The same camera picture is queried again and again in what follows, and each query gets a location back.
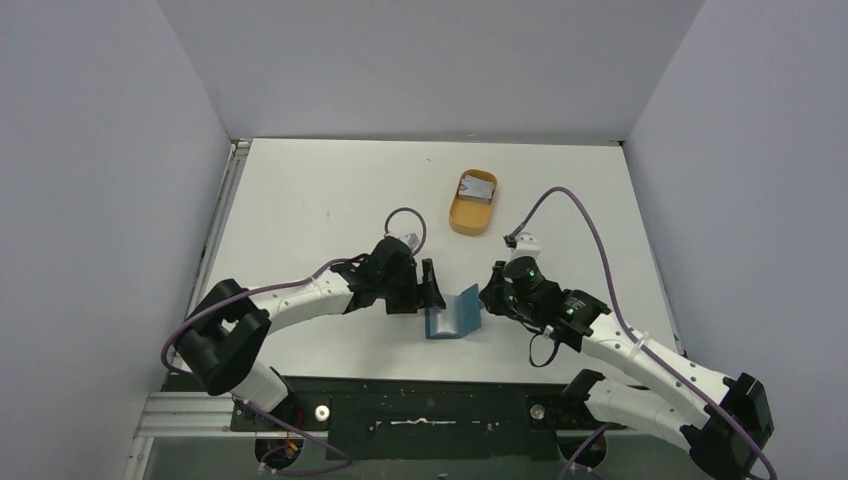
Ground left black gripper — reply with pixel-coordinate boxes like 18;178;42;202
378;259;443;314

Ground blue leather card holder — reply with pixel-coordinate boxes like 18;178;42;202
424;284;483;340

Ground yellow oval tray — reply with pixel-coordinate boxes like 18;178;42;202
448;169;498;236

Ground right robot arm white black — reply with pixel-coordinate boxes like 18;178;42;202
480;256;774;479

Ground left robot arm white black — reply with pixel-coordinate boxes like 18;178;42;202
161;235;446;429

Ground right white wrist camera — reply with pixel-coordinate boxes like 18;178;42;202
504;232;541;260

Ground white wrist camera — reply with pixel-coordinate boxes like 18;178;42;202
397;232;422;256
504;232;541;260

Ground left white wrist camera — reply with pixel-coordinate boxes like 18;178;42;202
397;232;422;256

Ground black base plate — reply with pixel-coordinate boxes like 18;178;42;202
162;374;651;463

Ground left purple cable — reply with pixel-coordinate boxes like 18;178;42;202
160;207;428;478

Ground aluminium frame rail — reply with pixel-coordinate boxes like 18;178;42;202
120;139;253;479

